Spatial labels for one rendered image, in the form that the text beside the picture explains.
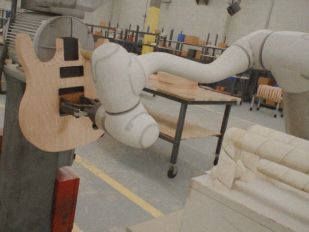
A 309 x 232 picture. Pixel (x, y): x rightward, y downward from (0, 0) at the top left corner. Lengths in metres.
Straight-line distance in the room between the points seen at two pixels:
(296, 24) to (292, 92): 11.81
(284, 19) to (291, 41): 12.09
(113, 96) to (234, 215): 0.42
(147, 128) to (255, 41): 0.51
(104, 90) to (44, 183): 0.92
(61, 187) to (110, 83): 0.97
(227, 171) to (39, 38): 0.93
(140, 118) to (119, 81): 0.12
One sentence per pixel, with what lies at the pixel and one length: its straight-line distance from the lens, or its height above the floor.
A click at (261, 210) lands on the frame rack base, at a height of 1.10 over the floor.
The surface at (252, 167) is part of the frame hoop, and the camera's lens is 0.65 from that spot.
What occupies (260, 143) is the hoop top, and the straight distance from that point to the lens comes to 0.54.
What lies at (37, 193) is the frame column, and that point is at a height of 0.56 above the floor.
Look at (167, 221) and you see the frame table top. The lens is 0.81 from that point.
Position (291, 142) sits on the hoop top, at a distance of 0.61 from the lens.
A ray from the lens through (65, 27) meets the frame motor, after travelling 1.33.
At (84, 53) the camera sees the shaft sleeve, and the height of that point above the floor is 1.25.
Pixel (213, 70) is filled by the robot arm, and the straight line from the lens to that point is 1.06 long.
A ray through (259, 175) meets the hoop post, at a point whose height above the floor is 1.10.
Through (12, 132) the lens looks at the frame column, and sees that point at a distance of 1.58.
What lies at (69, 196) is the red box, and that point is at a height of 0.52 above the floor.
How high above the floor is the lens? 1.32
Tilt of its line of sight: 12 degrees down
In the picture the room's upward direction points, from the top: 10 degrees clockwise
